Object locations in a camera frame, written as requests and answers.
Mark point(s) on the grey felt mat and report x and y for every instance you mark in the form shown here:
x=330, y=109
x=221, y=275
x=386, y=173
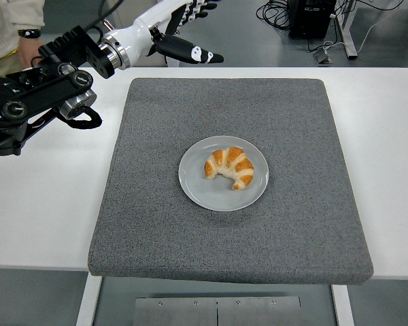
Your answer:
x=224, y=244

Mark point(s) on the person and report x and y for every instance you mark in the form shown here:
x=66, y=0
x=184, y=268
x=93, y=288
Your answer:
x=10, y=17

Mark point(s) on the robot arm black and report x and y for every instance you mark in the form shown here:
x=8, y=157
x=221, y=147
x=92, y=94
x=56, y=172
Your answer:
x=37, y=91

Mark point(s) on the croissant bread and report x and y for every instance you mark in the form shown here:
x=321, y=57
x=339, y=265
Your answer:
x=238, y=166

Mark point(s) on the white desk frame leg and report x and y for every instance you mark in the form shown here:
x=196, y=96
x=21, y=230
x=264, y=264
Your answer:
x=347, y=30

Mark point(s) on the grey round plate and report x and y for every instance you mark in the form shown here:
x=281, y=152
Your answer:
x=197, y=197

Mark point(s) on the grey metal plate with screws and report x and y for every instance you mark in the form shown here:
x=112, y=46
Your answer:
x=177, y=312

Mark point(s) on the black computer box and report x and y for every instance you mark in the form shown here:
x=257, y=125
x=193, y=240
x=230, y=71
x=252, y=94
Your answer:
x=309, y=20

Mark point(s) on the black wristwatch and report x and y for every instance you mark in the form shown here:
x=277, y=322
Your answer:
x=29, y=33

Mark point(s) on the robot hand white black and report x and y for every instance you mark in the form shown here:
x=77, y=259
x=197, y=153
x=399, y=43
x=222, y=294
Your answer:
x=136, y=37

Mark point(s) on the small grey foot pedal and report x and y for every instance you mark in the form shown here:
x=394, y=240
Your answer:
x=323, y=57

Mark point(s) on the person's hand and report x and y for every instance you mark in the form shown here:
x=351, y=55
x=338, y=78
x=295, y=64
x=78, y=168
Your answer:
x=27, y=49

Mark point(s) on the white table leg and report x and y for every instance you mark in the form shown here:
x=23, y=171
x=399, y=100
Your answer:
x=343, y=305
x=88, y=302

